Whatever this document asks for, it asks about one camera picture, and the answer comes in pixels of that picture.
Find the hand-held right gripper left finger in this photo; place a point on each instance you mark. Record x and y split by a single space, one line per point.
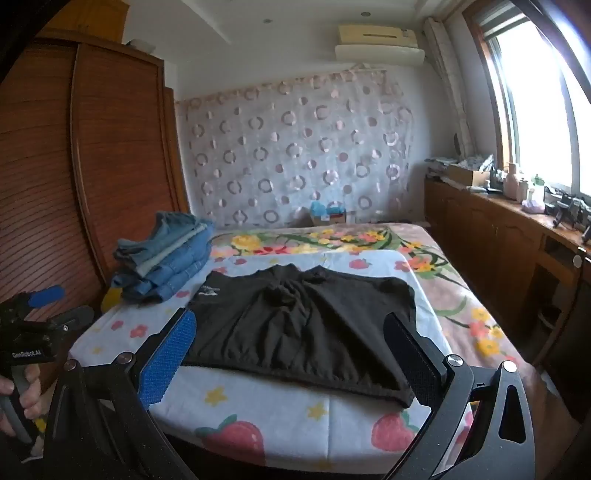
168 360

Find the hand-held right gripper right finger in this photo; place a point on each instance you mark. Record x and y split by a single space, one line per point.
415 364

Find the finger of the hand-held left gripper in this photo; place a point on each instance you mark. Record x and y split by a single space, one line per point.
74 319
46 295

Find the pale folded pants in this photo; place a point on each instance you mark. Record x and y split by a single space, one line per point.
180 251

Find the person's left hand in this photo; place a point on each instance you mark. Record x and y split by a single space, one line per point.
32 397

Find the pink floral blanket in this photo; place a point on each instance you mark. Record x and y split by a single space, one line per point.
461 304

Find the blue denim folded jeans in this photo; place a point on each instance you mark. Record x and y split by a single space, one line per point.
166 281

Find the wooden wardrobe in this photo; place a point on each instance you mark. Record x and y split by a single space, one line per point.
69 184

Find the white strawberry print sheet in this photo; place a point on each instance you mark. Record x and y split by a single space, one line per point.
277 415

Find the faded grey-blue folded jeans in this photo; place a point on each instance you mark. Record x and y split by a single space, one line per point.
171 226

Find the wooden cabinet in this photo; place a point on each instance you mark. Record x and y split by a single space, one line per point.
498 249

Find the small cardboard box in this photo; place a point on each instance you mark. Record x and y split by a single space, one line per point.
348 218

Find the tissue box with blue bag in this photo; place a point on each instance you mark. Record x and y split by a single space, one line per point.
323 210

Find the white round cabinet knob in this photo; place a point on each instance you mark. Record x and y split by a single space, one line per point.
577 261

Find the open cardboard box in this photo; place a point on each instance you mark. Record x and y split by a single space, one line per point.
466 175

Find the pile of papers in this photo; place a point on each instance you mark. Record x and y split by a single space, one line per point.
443 164

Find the circle pattern curtain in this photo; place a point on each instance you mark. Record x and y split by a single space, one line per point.
295 147

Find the beige air conditioner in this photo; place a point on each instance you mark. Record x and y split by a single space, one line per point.
378 44

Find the black camera equipment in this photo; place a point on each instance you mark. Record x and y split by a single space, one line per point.
570 207

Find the wooden frame window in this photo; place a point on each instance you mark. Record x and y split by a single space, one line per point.
540 106

